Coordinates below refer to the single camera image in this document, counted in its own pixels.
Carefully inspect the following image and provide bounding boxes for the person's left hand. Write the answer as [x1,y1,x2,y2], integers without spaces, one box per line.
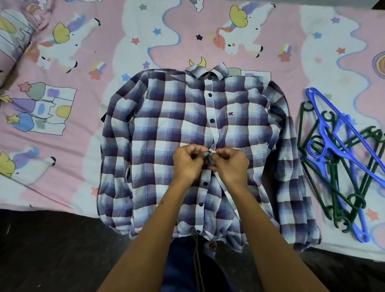
[173,143,212,185]

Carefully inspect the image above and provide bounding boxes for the person's right hand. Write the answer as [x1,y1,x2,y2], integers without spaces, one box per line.
[209,147,250,190]

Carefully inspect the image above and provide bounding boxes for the blue white plaid shirt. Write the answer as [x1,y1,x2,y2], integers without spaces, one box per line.
[97,63,322,252]

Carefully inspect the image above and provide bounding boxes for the person's left forearm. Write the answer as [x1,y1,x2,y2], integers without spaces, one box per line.
[98,179,197,292]

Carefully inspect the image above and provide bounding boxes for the person's right forearm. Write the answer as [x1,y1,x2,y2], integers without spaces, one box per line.
[226,184,329,292]

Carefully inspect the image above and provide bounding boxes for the green plastic clothes hanger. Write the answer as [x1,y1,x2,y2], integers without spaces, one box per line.
[313,111,353,233]
[338,126,385,221]
[297,101,367,211]

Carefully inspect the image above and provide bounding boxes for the pink unicorn print bed sheet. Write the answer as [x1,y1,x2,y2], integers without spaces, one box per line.
[0,0,385,262]

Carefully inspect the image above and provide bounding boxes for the dark blue trousers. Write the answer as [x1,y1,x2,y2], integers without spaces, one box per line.
[160,235,233,292]

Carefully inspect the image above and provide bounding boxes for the blue plastic clothes hanger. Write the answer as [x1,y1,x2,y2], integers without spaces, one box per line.
[305,87,385,188]
[300,122,371,243]

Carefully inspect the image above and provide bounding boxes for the pink cartoon print pillow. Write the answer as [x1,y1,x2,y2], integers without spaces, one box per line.
[0,0,57,88]

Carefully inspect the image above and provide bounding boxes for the grey drawstring cord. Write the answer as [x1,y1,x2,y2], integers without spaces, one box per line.
[189,228,209,292]

